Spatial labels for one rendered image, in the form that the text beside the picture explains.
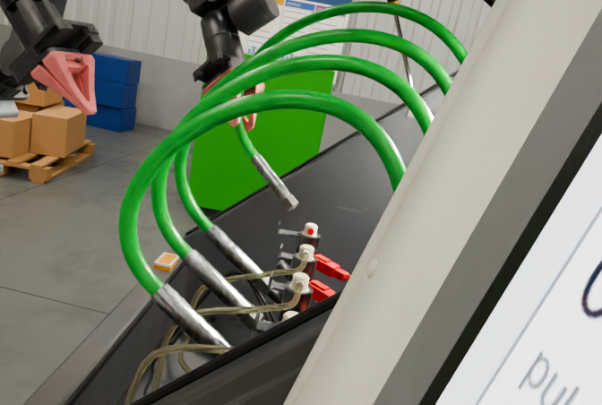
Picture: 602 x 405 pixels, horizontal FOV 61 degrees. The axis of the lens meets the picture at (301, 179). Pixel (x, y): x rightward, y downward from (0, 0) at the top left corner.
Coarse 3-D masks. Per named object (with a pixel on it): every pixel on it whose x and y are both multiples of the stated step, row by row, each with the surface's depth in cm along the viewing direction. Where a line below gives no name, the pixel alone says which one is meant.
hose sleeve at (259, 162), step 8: (256, 160) 75; (264, 160) 75; (256, 168) 75; (264, 168) 74; (264, 176) 75; (272, 176) 74; (272, 184) 74; (280, 184) 74; (280, 192) 74; (288, 192) 74; (280, 200) 74
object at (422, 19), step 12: (324, 12) 67; (336, 12) 67; (348, 12) 66; (360, 12) 66; (372, 12) 65; (384, 12) 64; (396, 12) 63; (408, 12) 62; (420, 12) 62; (288, 24) 70; (300, 24) 69; (420, 24) 62; (432, 24) 61; (276, 36) 71; (288, 36) 71; (444, 36) 61; (264, 48) 72; (456, 48) 60; (240, 120) 76; (240, 132) 76; (252, 144) 76; (252, 156) 75
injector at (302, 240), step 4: (300, 232) 64; (300, 236) 64; (304, 236) 63; (320, 236) 64; (300, 240) 64; (304, 240) 63; (308, 240) 63; (312, 240) 63; (316, 240) 64; (300, 244) 64; (304, 244) 64; (308, 244) 63; (312, 244) 63; (316, 244) 64; (296, 248) 65; (316, 248) 64; (296, 252) 65; (316, 252) 65; (280, 260) 66; (276, 264) 66; (280, 264) 65; (284, 264) 65; (276, 268) 66; (280, 268) 65; (284, 268) 65; (288, 268) 65; (284, 276) 65
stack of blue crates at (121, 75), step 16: (96, 64) 636; (112, 64) 634; (128, 64) 632; (96, 80) 637; (112, 80) 638; (128, 80) 641; (96, 96) 641; (112, 96) 638; (128, 96) 652; (96, 112) 650; (112, 112) 646; (128, 112) 662; (112, 128) 650; (128, 128) 672
